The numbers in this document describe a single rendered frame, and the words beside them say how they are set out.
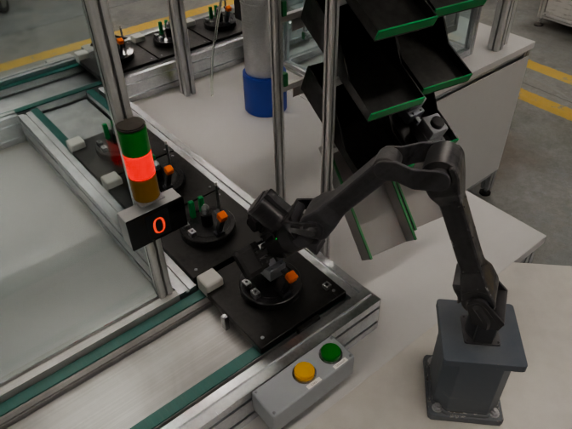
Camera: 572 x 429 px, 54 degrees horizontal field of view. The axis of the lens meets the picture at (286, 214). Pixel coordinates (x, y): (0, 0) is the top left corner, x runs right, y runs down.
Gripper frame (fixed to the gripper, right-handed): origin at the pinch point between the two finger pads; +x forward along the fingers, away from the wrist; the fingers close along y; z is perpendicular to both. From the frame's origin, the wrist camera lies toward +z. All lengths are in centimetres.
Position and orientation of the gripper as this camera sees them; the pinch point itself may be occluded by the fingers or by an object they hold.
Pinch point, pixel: (266, 249)
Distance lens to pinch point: 119.8
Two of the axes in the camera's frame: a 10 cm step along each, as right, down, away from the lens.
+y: -7.6, 4.3, -4.8
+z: -4.9, -8.7, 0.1
